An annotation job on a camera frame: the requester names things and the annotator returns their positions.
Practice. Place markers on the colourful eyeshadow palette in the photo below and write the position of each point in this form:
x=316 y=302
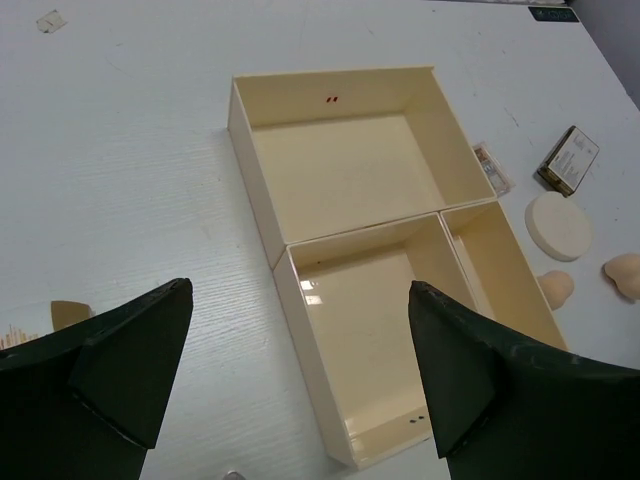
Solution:
x=500 y=181

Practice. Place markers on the table corner logo sticker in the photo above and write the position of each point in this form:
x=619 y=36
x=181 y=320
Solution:
x=553 y=14

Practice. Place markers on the beige makeup sponge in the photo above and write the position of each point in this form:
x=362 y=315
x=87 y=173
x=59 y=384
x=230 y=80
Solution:
x=623 y=271
x=557 y=287

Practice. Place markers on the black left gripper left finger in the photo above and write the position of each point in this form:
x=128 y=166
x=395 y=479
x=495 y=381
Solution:
x=88 y=401

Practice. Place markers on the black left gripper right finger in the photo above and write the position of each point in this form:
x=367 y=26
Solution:
x=503 y=405

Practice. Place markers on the tape scrap on table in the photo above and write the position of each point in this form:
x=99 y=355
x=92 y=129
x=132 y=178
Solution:
x=50 y=22

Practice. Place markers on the white gold sunscreen bottle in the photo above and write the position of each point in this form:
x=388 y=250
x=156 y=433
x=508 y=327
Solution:
x=31 y=322

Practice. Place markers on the dark gold makeup box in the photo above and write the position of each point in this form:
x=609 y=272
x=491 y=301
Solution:
x=569 y=161

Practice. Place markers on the cream compartment organizer box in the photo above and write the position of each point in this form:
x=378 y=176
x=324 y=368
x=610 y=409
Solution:
x=362 y=182

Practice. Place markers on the round white powder puff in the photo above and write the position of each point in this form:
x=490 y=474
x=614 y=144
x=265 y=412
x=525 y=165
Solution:
x=559 y=227

